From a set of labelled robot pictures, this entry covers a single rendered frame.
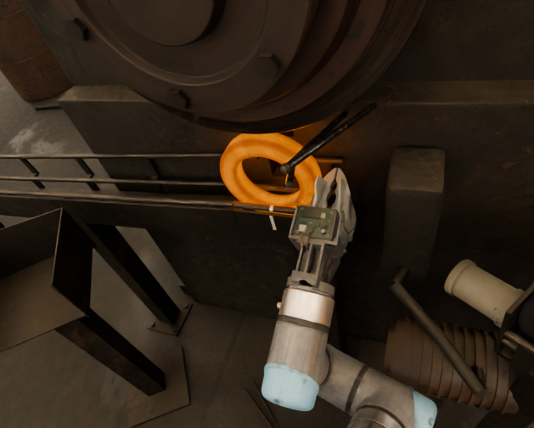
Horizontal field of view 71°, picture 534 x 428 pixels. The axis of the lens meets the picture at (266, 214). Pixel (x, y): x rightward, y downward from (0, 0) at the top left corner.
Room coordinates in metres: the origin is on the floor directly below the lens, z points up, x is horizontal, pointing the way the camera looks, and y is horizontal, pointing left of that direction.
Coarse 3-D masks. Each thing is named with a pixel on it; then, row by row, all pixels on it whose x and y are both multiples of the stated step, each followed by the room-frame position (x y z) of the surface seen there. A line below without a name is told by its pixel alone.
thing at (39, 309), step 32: (32, 224) 0.63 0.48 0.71; (64, 224) 0.59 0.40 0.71; (0, 256) 0.62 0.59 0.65; (32, 256) 0.62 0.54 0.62; (64, 256) 0.52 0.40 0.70; (0, 288) 0.59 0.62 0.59; (32, 288) 0.55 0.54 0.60; (64, 288) 0.45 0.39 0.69; (0, 320) 0.50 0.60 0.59; (32, 320) 0.47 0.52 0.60; (64, 320) 0.44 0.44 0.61; (96, 320) 0.54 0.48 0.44; (96, 352) 0.49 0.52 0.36; (128, 352) 0.52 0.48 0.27; (128, 384) 0.55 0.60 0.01; (160, 384) 0.50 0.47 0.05; (128, 416) 0.45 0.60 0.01
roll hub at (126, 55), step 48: (48, 0) 0.46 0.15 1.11; (96, 0) 0.44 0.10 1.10; (144, 0) 0.39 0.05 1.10; (192, 0) 0.37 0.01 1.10; (240, 0) 0.36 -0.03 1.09; (288, 0) 0.33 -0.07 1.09; (96, 48) 0.45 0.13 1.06; (144, 48) 0.43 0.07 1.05; (192, 48) 0.40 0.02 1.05; (240, 48) 0.37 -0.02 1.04; (288, 48) 0.33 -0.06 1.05; (192, 96) 0.40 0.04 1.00; (240, 96) 0.36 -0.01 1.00
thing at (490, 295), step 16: (464, 272) 0.25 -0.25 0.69; (480, 272) 0.25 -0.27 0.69; (448, 288) 0.25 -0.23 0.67; (464, 288) 0.23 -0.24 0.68; (480, 288) 0.22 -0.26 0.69; (496, 288) 0.21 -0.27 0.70; (512, 288) 0.21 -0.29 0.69; (480, 304) 0.21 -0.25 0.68; (496, 304) 0.20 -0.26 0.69; (512, 304) 0.19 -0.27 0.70; (496, 320) 0.18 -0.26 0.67
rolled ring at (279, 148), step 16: (240, 144) 0.51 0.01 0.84; (256, 144) 0.49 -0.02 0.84; (272, 144) 0.48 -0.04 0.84; (288, 144) 0.48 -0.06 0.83; (224, 160) 0.53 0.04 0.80; (240, 160) 0.51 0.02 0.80; (304, 160) 0.46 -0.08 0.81; (224, 176) 0.53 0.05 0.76; (240, 176) 0.53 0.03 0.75; (304, 176) 0.45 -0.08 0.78; (320, 176) 0.46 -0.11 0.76; (240, 192) 0.52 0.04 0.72; (256, 192) 0.53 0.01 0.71; (304, 192) 0.45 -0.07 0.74
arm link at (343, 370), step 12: (336, 360) 0.21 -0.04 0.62; (348, 360) 0.21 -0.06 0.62; (336, 372) 0.19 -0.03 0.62; (348, 372) 0.19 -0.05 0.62; (324, 384) 0.18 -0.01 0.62; (336, 384) 0.18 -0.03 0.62; (348, 384) 0.17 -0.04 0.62; (324, 396) 0.17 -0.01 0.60; (336, 396) 0.17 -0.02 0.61; (348, 396) 0.16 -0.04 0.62
